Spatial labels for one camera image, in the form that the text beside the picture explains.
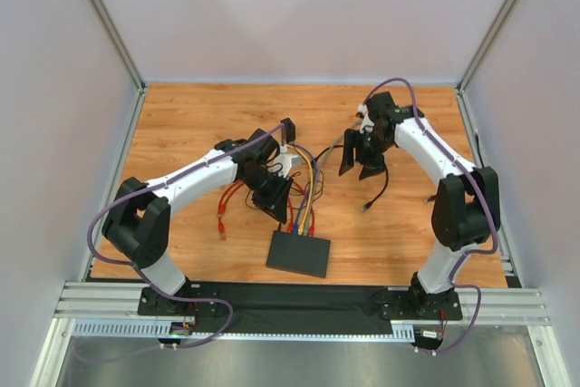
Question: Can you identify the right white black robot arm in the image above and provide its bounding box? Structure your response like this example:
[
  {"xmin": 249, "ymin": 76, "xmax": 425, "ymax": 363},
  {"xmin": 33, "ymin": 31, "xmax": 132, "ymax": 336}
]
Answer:
[{"xmin": 339, "ymin": 92, "xmax": 500, "ymax": 313}]

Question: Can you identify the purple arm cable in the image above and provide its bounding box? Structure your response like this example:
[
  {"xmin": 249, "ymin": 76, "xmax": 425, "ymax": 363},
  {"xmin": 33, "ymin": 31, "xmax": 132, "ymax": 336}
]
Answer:
[
  {"xmin": 362, "ymin": 77, "xmax": 499, "ymax": 356},
  {"xmin": 72, "ymin": 123, "xmax": 285, "ymax": 363}
]

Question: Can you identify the thin black power cable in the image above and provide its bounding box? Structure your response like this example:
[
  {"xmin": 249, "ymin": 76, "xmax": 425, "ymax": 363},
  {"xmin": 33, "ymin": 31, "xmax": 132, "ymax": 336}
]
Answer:
[{"xmin": 246, "ymin": 169, "xmax": 326, "ymax": 230}]

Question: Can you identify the red ethernet cable loose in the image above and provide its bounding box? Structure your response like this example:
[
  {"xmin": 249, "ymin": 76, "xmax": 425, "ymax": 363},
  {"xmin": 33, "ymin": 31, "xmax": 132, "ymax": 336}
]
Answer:
[{"xmin": 217, "ymin": 181, "xmax": 243, "ymax": 239}]

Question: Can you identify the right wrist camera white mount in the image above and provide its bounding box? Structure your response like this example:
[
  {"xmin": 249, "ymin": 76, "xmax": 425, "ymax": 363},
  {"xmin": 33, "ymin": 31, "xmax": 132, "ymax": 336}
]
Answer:
[{"xmin": 356, "ymin": 104, "xmax": 368, "ymax": 120}]

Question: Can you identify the left aluminium frame post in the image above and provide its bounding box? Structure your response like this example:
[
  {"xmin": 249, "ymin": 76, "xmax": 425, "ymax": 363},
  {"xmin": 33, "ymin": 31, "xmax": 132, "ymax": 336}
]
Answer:
[{"xmin": 63, "ymin": 0, "xmax": 149, "ymax": 89}]

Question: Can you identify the blue ethernet cable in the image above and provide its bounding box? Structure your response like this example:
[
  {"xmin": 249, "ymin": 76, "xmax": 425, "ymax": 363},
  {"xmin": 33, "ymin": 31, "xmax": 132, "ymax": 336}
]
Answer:
[{"xmin": 289, "ymin": 142, "xmax": 318, "ymax": 234}]

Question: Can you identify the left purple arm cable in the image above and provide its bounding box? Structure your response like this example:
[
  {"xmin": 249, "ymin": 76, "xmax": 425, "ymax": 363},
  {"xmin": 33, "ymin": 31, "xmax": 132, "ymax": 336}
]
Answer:
[{"xmin": 72, "ymin": 123, "xmax": 285, "ymax": 363}]

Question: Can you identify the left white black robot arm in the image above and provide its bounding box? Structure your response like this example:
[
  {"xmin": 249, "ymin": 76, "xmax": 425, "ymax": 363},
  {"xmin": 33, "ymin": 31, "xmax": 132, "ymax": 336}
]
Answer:
[{"xmin": 101, "ymin": 130, "xmax": 300, "ymax": 299}]

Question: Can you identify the black network switch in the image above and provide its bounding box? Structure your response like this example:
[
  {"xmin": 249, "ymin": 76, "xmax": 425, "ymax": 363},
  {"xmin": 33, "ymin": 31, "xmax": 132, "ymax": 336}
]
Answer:
[{"xmin": 266, "ymin": 230, "xmax": 331, "ymax": 278}]

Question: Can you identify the right aluminium frame post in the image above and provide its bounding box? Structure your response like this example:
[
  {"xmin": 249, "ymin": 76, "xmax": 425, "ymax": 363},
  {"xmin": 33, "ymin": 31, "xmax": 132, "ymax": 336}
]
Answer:
[{"xmin": 457, "ymin": 0, "xmax": 547, "ymax": 92}]

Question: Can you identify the grey ethernet cable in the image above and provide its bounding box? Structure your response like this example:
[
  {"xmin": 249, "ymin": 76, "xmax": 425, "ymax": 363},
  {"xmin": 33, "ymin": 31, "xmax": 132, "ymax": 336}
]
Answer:
[{"xmin": 305, "ymin": 121, "xmax": 363, "ymax": 234}]

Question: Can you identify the grey slotted cable duct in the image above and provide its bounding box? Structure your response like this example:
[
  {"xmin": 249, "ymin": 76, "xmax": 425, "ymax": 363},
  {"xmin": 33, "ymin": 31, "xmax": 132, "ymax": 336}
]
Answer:
[{"xmin": 72, "ymin": 319, "xmax": 444, "ymax": 343}]

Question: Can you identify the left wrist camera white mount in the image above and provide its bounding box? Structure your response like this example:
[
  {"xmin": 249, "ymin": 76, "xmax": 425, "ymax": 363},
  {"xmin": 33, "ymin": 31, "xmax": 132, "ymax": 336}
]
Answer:
[{"xmin": 268, "ymin": 145, "xmax": 302, "ymax": 178}]

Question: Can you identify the black power adapter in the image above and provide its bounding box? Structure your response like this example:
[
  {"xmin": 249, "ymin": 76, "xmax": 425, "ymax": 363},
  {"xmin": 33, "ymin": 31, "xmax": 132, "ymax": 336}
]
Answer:
[{"xmin": 281, "ymin": 118, "xmax": 296, "ymax": 143}]

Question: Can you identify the black cloth strip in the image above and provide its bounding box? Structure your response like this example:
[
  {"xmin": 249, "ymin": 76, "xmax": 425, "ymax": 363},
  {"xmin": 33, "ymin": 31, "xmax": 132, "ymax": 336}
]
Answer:
[{"xmin": 200, "ymin": 282, "xmax": 391, "ymax": 333}]

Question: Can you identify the aluminium frame post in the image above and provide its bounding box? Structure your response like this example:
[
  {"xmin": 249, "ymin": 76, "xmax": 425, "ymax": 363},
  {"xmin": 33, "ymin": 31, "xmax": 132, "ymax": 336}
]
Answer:
[
  {"xmin": 457, "ymin": 0, "xmax": 547, "ymax": 92},
  {"xmin": 63, "ymin": 0, "xmax": 149, "ymax": 89}
]

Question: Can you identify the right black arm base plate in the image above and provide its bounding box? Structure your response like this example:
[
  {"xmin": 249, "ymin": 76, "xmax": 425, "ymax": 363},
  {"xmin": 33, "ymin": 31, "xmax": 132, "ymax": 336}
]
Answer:
[{"xmin": 371, "ymin": 285, "xmax": 463, "ymax": 321}]

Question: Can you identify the aluminium front rail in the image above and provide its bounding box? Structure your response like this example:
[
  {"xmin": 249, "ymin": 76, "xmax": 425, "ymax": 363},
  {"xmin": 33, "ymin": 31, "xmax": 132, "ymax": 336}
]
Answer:
[{"xmin": 54, "ymin": 282, "xmax": 549, "ymax": 325}]

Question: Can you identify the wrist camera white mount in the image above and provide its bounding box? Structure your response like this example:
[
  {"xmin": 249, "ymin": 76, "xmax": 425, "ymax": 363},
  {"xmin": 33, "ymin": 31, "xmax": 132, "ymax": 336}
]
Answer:
[
  {"xmin": 356, "ymin": 104, "xmax": 368, "ymax": 120},
  {"xmin": 268, "ymin": 145, "xmax": 302, "ymax": 178}
]

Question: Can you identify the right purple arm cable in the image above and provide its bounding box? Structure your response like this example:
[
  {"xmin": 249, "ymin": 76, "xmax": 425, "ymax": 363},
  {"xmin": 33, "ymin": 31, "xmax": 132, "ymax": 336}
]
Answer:
[{"xmin": 362, "ymin": 77, "xmax": 499, "ymax": 356}]

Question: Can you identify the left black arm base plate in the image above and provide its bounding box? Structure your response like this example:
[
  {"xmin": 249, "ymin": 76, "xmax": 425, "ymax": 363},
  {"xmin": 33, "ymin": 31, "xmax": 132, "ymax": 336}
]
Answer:
[{"xmin": 137, "ymin": 284, "xmax": 228, "ymax": 317}]

